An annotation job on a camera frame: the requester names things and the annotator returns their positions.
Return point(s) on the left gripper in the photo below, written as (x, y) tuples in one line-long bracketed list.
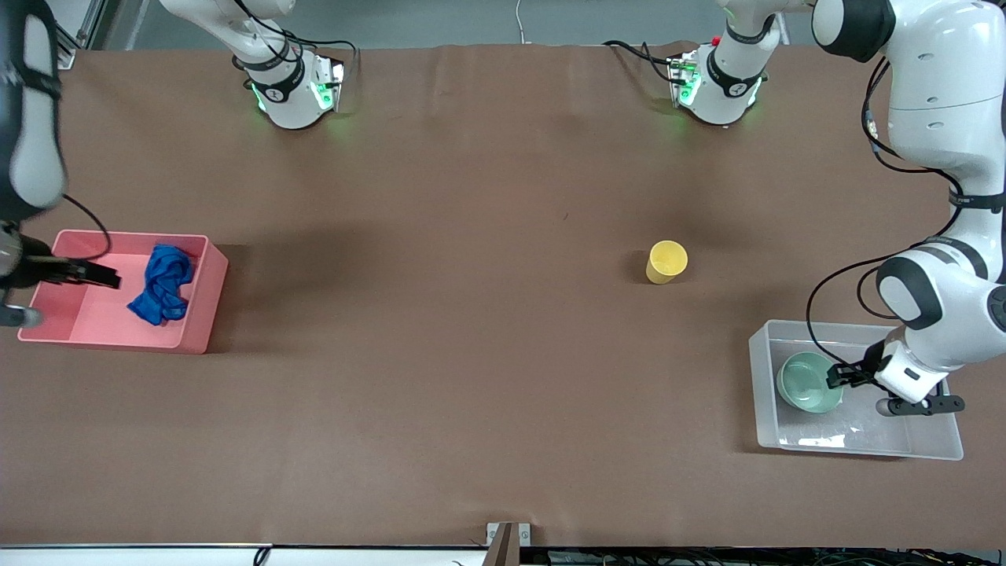
[(867, 368)]

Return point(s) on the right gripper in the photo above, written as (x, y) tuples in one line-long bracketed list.
[(41, 268)]

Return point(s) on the mint green bowl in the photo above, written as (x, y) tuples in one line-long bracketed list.
[(805, 381)]

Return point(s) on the blue cloth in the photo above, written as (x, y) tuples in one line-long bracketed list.
[(163, 287)]

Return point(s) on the yellow plastic cup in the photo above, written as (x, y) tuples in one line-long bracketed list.
[(666, 261)]

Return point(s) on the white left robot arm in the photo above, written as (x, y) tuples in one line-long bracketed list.
[(935, 79)]

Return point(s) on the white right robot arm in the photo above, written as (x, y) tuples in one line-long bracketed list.
[(287, 102)]

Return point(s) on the clear plastic box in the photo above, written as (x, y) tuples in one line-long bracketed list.
[(864, 432)]

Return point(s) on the pink plastic bin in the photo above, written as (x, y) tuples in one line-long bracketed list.
[(102, 314)]

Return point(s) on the brown table cover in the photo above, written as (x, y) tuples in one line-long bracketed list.
[(487, 354)]

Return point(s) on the aluminium frame post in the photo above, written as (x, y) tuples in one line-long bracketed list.
[(75, 35)]

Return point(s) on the metal edge bracket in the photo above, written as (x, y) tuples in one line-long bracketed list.
[(507, 542)]

